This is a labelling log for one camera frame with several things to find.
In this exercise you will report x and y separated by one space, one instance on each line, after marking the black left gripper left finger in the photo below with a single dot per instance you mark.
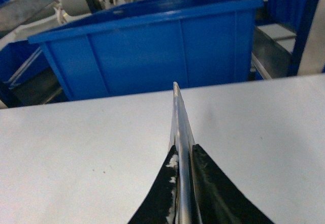
159 206

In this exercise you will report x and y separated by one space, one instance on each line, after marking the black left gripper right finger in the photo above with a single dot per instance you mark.
219 200

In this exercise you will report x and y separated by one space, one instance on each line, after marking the flower gift bag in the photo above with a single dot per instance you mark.
181 136

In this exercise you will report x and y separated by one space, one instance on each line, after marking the large blue bin by table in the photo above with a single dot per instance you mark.
148 45

